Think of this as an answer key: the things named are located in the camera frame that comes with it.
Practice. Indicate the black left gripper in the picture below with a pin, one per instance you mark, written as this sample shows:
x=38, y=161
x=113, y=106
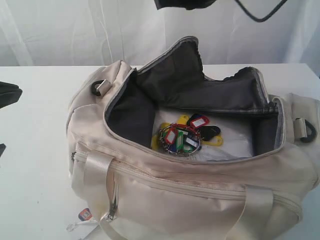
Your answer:
x=9, y=94

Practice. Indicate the cream fabric duffel bag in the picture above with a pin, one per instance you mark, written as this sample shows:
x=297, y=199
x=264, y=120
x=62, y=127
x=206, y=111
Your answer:
x=137, y=193

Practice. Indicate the colourful key tag bunch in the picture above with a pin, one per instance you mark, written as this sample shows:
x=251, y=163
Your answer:
x=186, y=136

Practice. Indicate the white paper hang tag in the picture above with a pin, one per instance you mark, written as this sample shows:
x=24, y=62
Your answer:
x=82, y=226

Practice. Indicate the white backdrop curtain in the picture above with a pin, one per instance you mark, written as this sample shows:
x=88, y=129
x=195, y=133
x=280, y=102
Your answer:
x=99, y=32

